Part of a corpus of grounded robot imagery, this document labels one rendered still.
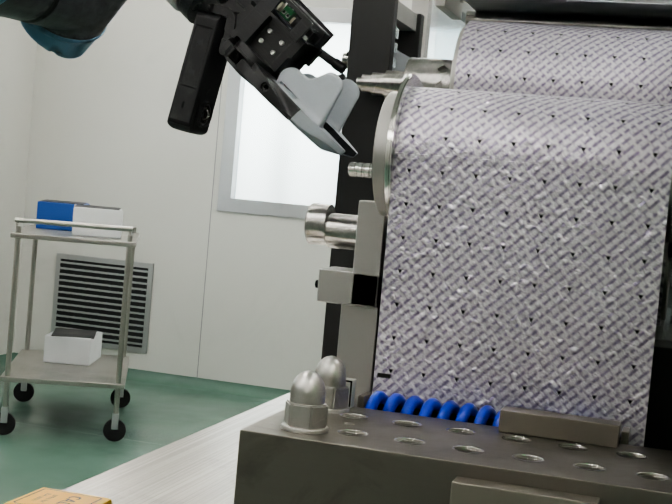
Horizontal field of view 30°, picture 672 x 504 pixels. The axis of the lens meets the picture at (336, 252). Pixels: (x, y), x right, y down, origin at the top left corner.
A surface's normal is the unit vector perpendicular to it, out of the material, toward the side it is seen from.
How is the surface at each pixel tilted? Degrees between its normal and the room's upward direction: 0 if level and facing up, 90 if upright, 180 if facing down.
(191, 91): 88
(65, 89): 90
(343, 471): 90
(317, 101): 86
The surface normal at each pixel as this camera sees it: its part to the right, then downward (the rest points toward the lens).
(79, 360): 0.00, 0.05
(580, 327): -0.28, 0.03
